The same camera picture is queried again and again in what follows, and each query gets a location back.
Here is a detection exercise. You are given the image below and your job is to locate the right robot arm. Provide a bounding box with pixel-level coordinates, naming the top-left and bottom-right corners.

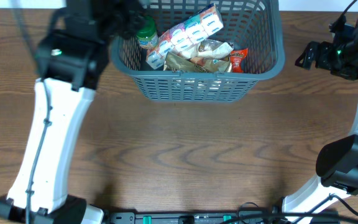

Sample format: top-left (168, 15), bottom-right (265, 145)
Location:
top-left (278, 14), bottom-right (358, 223)

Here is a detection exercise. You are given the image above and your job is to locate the green lid jar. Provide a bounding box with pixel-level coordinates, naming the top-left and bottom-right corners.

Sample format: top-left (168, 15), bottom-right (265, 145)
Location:
top-left (137, 16), bottom-right (158, 50)

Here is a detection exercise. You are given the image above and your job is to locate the beige snack pouch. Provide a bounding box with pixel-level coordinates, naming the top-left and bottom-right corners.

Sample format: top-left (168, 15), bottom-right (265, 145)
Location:
top-left (177, 39), bottom-right (234, 59)

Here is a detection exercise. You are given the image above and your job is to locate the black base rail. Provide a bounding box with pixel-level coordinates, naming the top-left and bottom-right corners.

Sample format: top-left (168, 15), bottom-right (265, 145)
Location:
top-left (102, 209), bottom-right (341, 224)

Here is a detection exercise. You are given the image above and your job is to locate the grey plastic basket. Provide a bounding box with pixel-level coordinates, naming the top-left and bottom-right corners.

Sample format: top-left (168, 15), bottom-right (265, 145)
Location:
top-left (111, 0), bottom-right (285, 102)

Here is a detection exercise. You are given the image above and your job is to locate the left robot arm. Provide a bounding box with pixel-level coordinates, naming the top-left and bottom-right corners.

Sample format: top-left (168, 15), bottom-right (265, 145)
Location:
top-left (0, 0), bottom-right (147, 223)

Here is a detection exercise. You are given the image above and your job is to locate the gold foil bag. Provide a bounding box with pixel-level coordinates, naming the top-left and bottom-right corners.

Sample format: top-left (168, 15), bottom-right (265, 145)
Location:
top-left (163, 53), bottom-right (232, 73)

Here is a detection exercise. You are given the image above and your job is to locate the colourful tissue multipack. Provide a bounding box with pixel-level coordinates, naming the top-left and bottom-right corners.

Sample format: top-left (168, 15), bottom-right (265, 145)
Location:
top-left (145, 3), bottom-right (224, 70)

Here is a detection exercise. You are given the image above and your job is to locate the red spaghetti packet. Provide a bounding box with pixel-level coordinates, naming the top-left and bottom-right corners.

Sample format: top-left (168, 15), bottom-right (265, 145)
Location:
top-left (229, 49), bottom-right (248, 73)

